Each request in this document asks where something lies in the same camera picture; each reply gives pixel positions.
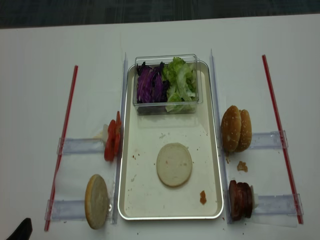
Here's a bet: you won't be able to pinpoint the white pusher block patties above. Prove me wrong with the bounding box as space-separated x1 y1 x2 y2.
250 185 259 210

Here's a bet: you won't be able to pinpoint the middle dark meat patty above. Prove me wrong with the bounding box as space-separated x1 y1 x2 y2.
237 182 248 217

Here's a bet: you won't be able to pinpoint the bun bottom on tray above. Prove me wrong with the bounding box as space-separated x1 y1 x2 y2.
156 142 193 187

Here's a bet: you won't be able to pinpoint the green lettuce in box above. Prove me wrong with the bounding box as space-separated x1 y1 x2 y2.
162 56 197 113

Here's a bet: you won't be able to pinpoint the upper left clear pusher track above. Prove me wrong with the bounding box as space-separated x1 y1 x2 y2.
56 138 105 156

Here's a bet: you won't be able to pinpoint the red rail strip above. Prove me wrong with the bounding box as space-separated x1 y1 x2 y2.
44 65 79 232
261 54 304 225

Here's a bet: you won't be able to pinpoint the rear dark meat patty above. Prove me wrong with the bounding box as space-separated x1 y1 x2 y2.
244 182 253 219

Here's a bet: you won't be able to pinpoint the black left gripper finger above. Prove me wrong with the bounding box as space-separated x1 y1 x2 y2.
7 217 33 240

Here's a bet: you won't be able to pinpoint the front red tomato slice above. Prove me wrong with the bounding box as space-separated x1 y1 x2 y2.
104 119 116 162

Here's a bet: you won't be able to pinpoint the rear sesame bun top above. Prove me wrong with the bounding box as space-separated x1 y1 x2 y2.
235 109 252 152

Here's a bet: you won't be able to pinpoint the right clear vertical rail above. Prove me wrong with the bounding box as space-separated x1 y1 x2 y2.
209 49 233 224

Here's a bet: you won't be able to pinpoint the clear pusher track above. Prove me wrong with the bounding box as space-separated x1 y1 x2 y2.
56 138 105 156
249 130 288 150
252 194 304 216
44 199 86 221

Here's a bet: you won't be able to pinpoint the rear red tomato slice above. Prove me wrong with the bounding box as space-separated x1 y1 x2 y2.
113 111 122 155

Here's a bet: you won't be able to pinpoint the left red rail strip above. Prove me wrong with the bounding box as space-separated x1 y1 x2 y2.
44 65 79 232

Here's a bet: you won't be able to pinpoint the purple cabbage shreds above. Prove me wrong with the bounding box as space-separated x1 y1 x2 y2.
136 61 170 104

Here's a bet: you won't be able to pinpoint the upper right clear pusher track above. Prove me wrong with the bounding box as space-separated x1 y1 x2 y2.
249 130 288 150

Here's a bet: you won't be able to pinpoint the right red rail strip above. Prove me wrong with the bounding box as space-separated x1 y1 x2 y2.
261 54 304 225

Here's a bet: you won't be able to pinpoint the bread crumb on table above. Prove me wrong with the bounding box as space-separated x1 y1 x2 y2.
237 161 248 173

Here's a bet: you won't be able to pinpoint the food crumb on tray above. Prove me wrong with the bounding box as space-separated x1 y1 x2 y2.
199 190 207 205

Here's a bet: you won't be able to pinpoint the white metal tray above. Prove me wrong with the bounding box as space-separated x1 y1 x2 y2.
118 61 224 220

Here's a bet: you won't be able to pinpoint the clear vertical rail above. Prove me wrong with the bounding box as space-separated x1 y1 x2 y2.
111 52 128 225
209 49 233 224

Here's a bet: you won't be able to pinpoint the left clear vertical rail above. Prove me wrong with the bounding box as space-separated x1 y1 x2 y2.
111 52 128 225

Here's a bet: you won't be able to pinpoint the red tomato slice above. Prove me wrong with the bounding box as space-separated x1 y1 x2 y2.
113 111 122 155
104 119 116 162

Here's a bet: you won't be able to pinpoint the lower left clear pusher track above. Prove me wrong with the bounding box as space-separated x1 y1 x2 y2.
44 199 86 221

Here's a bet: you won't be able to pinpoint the lower right clear pusher track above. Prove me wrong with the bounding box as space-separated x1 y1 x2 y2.
252 194 304 216

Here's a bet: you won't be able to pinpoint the clear plastic salad box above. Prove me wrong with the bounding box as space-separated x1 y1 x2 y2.
132 54 202 115

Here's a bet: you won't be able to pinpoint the white pusher block tomato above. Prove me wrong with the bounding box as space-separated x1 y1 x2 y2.
101 124 109 145

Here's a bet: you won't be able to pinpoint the standing bun bottom left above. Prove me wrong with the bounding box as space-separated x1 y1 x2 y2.
84 174 109 230

